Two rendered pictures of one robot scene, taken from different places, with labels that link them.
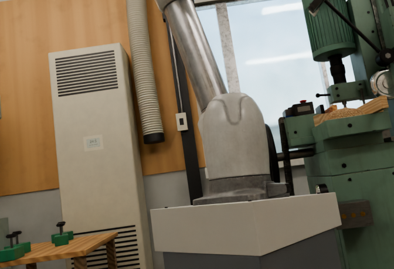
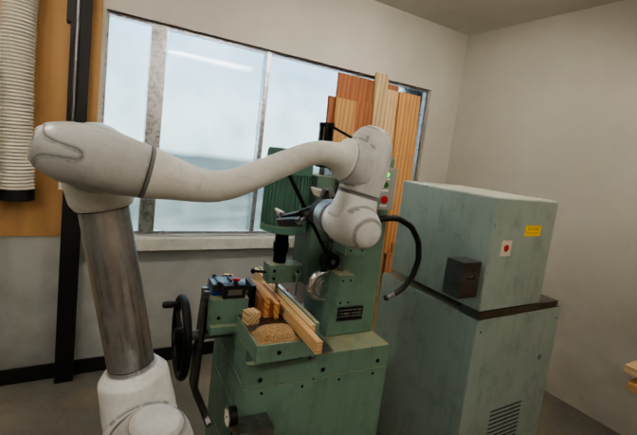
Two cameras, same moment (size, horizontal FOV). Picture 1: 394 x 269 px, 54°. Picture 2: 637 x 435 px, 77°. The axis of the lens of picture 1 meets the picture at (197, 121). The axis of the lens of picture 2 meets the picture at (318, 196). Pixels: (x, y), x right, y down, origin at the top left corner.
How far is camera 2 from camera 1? 80 cm
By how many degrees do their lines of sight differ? 35
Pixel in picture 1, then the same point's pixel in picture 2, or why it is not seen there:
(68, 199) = not seen: outside the picture
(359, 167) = (273, 381)
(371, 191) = (277, 404)
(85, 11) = not seen: outside the picture
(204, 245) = not seen: outside the picture
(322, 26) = (282, 204)
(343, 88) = (281, 271)
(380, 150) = (298, 365)
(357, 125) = (285, 353)
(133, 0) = not seen: outside the picture
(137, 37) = (14, 40)
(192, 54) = (111, 301)
